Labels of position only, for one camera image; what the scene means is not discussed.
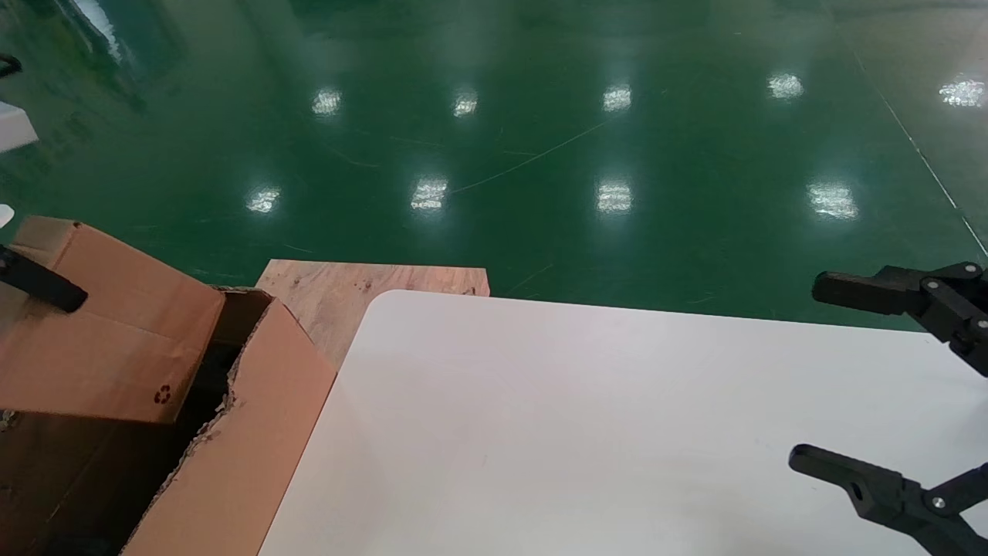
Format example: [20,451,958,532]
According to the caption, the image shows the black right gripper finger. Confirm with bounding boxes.
[812,263,988,378]
[788,444,988,556]

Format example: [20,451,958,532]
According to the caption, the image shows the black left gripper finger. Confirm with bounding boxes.
[0,246,88,314]

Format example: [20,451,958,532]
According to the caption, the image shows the small cardboard box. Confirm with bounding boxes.
[0,216,226,424]

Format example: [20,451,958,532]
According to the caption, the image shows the large open cardboard box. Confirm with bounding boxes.
[0,287,338,556]

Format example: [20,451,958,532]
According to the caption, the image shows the wooden board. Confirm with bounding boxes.
[255,259,491,370]

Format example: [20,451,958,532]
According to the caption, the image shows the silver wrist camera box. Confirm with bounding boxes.
[0,101,39,154]

